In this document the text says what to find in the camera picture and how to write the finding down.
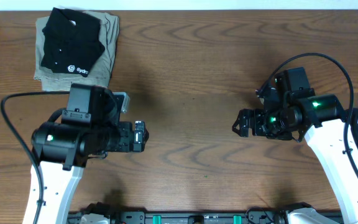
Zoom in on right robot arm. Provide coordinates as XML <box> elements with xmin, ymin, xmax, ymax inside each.
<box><xmin>232</xmin><ymin>91</ymin><xmax>358</xmax><ymax>223</ymax></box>

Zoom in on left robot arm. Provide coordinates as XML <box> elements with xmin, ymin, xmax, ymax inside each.
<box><xmin>23</xmin><ymin>121</ymin><xmax>149</xmax><ymax>223</ymax></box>

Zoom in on left black cable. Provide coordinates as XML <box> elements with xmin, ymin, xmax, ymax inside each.
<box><xmin>0</xmin><ymin>90</ymin><xmax>73</xmax><ymax>224</ymax></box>

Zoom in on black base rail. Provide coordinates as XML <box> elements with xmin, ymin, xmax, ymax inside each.
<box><xmin>67</xmin><ymin>202</ymin><xmax>344</xmax><ymax>224</ymax></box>

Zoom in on right black cable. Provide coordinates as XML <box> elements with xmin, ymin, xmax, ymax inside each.
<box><xmin>259</xmin><ymin>52</ymin><xmax>358</xmax><ymax>215</ymax></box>

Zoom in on black cable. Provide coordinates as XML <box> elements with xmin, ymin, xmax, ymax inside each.
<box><xmin>0</xmin><ymin>90</ymin><xmax>73</xmax><ymax>224</ymax></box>
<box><xmin>259</xmin><ymin>52</ymin><xmax>358</xmax><ymax>215</ymax></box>

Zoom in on black polo shirt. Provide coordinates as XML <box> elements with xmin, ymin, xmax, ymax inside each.
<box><xmin>41</xmin><ymin>7</ymin><xmax>105</xmax><ymax>77</ymax></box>

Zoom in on folded khaki trousers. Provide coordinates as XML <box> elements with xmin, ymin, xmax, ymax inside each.
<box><xmin>34</xmin><ymin>11</ymin><xmax>119</xmax><ymax>91</ymax></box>

